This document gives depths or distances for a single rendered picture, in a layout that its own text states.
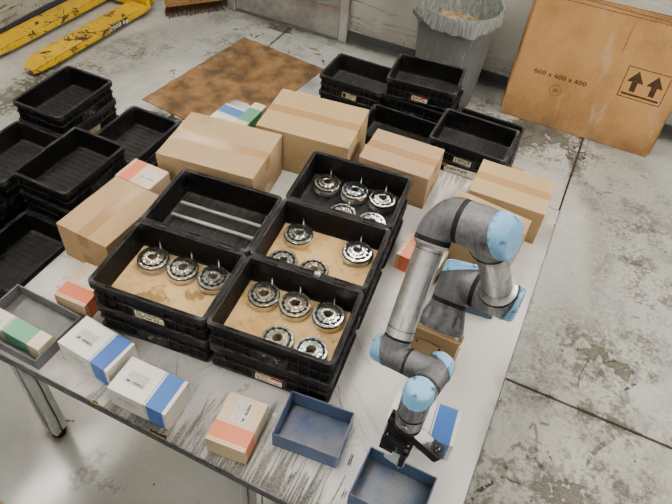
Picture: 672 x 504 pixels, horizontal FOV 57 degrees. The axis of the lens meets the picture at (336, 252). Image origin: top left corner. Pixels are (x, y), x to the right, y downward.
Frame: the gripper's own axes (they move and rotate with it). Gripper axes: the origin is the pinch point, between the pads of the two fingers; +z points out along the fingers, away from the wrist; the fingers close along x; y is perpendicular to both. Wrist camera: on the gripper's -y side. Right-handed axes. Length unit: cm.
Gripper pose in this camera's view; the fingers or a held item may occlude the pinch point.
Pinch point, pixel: (402, 464)
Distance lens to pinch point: 183.5
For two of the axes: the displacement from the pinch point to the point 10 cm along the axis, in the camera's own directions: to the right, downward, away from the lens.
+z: -1.0, 7.3, 6.8
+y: -8.9, -3.7, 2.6
